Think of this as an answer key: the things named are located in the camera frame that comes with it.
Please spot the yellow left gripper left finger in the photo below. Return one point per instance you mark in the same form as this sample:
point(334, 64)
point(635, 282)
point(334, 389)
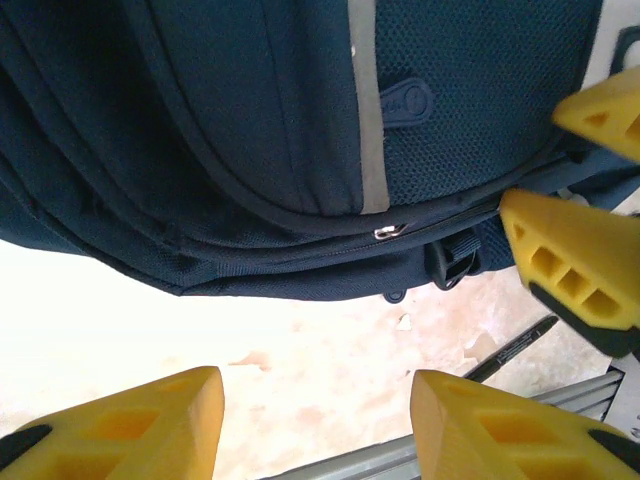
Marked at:
point(125, 440)

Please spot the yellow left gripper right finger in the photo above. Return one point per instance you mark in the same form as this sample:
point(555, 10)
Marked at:
point(500, 440)

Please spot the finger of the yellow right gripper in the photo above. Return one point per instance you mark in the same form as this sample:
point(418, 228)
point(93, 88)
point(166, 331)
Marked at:
point(610, 115)
point(575, 250)

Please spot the black marker pen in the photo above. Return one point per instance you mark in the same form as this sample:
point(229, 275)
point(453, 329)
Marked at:
point(520, 345)

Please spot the navy blue backpack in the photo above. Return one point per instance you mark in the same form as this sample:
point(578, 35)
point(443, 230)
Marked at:
point(200, 125)

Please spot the aluminium mounting rail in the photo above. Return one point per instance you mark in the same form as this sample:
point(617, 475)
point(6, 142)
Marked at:
point(370, 457)

